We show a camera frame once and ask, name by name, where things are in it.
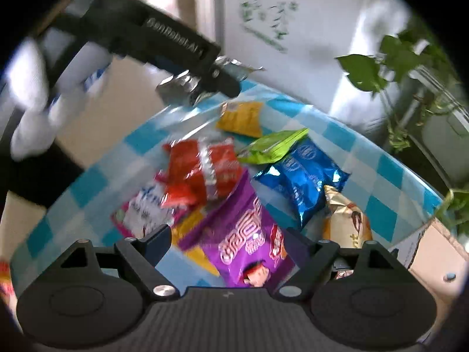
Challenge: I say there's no silver snack packet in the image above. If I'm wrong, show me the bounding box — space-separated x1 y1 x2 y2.
157 57 265 108

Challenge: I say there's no pink white snack packet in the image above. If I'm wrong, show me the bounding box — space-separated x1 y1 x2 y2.
111 180 177 240

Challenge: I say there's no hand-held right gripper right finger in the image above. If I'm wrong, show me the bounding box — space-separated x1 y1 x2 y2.
273 227 394 299

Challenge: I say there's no beige gold snack packet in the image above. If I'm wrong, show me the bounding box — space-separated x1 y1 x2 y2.
322 185 373 252

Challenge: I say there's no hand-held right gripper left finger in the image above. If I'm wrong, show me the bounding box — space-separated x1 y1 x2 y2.
60 224 180 299

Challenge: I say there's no yellow orange snack packet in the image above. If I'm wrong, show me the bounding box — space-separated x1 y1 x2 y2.
171 208 221 277

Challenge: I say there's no pothos plant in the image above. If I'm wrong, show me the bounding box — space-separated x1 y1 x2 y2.
336 27 469 235

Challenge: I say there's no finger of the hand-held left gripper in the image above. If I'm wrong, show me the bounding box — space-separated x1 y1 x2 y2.
200 57 242 98

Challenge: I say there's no large white printed carton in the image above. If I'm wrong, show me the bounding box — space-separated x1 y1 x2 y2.
223 0 371 115

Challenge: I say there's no blue checked tablecloth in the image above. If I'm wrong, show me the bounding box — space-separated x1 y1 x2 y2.
9 77 446 301

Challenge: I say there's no white metal plant rack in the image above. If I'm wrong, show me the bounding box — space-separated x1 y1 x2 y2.
381 40 469 180

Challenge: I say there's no person's left hand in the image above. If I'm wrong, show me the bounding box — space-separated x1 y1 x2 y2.
7 40 112 160

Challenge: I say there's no orange red snack packet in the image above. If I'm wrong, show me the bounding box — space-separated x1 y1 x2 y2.
160 137 243 207

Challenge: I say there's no green snack packet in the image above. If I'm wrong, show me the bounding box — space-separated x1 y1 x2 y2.
237 128 309 165

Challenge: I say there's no blue snack packet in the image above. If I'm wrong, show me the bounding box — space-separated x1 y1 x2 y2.
254 139 350 229

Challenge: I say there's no cardboard box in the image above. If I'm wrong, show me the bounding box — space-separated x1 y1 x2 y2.
388 218 469 306

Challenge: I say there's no purple snack packet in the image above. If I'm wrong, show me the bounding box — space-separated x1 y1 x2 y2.
179 169 298 289

